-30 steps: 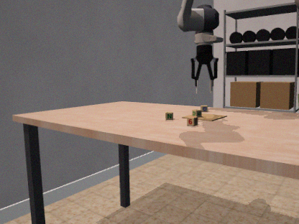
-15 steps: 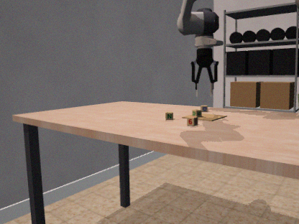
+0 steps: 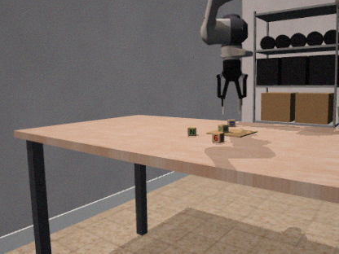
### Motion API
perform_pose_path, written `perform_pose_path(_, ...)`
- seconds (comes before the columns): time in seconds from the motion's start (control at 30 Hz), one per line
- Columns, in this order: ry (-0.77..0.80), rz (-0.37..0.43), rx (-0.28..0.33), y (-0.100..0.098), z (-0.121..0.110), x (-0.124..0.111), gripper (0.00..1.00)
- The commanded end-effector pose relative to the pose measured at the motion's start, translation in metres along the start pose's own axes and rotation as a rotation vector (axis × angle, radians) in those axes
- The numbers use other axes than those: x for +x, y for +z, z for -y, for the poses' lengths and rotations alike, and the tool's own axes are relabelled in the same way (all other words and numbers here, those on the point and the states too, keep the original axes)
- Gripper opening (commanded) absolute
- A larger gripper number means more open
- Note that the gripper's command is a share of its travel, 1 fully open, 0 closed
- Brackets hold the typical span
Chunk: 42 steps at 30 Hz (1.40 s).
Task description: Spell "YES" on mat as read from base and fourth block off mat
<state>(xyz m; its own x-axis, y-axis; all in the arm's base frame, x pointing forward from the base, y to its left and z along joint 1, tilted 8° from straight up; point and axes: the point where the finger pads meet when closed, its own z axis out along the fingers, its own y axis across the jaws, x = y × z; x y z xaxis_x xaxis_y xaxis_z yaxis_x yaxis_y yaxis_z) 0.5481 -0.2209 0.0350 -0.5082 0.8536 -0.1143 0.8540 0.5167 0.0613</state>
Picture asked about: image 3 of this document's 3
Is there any tan flat mat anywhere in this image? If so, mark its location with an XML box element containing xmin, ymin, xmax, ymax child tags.
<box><xmin>208</xmin><ymin>129</ymin><xmax>257</xmax><ymax>138</ymax></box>

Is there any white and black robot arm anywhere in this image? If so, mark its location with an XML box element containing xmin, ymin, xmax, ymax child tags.
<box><xmin>200</xmin><ymin>0</ymin><xmax>253</xmax><ymax>60</ymax></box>

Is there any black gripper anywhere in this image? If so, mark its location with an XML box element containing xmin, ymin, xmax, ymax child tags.
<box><xmin>216</xmin><ymin>59</ymin><xmax>248</xmax><ymax>115</ymax></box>

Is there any wooden letter block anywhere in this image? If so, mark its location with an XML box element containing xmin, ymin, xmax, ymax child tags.
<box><xmin>187</xmin><ymin>127</ymin><xmax>196</xmax><ymax>136</ymax></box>
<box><xmin>227</xmin><ymin>120</ymin><xmax>236</xmax><ymax>127</ymax></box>
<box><xmin>218</xmin><ymin>124</ymin><xmax>229</xmax><ymax>133</ymax></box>
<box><xmin>212</xmin><ymin>132</ymin><xmax>224</xmax><ymax>143</ymax></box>

